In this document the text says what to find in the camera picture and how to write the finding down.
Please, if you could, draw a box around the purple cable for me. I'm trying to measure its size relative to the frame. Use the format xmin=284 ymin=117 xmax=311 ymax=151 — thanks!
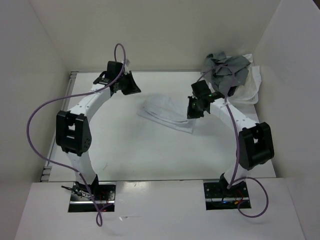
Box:
xmin=196 ymin=63 xmax=269 ymax=219
xmin=26 ymin=43 xmax=127 ymax=227

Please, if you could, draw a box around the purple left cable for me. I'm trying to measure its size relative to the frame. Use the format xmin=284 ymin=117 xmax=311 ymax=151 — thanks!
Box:
xmin=26 ymin=43 xmax=127 ymax=227

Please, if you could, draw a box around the white skirt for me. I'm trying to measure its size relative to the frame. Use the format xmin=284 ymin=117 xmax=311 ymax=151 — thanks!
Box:
xmin=136 ymin=93 xmax=196 ymax=134
xmin=228 ymin=54 xmax=262 ymax=106

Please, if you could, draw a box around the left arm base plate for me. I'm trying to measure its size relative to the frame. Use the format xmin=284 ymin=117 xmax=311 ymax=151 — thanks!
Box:
xmin=62 ymin=181 xmax=116 ymax=213

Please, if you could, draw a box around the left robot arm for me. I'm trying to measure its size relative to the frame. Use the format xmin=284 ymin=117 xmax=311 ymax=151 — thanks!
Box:
xmin=55 ymin=59 xmax=141 ymax=200

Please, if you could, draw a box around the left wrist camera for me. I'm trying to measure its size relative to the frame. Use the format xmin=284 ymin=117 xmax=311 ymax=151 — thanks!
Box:
xmin=124 ymin=58 xmax=130 ymax=74

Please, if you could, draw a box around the white skirt in pile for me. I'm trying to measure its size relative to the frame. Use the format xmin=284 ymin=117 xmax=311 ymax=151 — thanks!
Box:
xmin=228 ymin=54 xmax=262 ymax=106

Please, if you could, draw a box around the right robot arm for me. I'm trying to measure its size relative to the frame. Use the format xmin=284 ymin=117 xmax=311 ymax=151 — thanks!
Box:
xmin=187 ymin=80 xmax=275 ymax=197

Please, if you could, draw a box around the grey skirt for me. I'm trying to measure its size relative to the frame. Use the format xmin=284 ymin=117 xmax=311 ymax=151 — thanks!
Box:
xmin=200 ymin=51 xmax=251 ymax=97

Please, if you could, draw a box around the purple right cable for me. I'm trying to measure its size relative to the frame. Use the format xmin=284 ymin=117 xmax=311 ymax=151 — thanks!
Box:
xmin=196 ymin=63 xmax=269 ymax=219

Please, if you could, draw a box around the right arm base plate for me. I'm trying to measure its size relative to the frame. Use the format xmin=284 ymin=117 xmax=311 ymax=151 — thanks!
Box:
xmin=203 ymin=179 xmax=251 ymax=211

